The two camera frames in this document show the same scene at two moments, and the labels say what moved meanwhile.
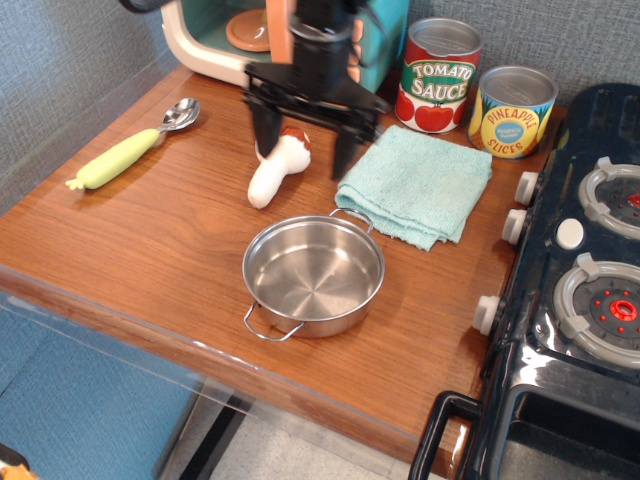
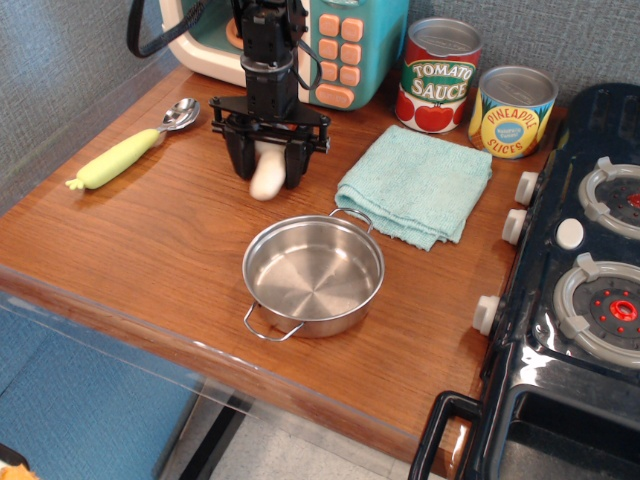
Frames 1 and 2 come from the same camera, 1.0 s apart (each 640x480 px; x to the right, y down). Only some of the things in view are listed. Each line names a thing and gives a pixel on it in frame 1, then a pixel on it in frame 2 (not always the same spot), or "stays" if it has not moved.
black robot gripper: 318,87 to 271,110
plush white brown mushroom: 290,155 stays
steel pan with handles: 321,272 stays
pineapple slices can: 512,111 stays
